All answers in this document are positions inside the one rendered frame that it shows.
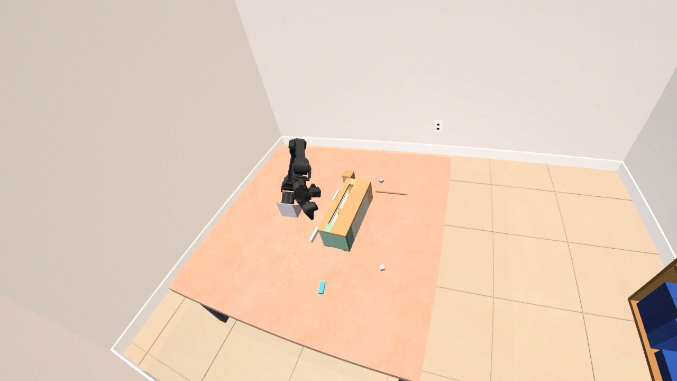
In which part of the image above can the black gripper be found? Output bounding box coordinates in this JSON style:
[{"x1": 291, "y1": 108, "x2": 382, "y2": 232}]
[{"x1": 292, "y1": 194, "x2": 318, "y2": 221}]

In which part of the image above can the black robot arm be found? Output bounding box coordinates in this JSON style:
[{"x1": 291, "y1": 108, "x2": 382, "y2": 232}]
[{"x1": 280, "y1": 138, "x2": 321, "y2": 204}]

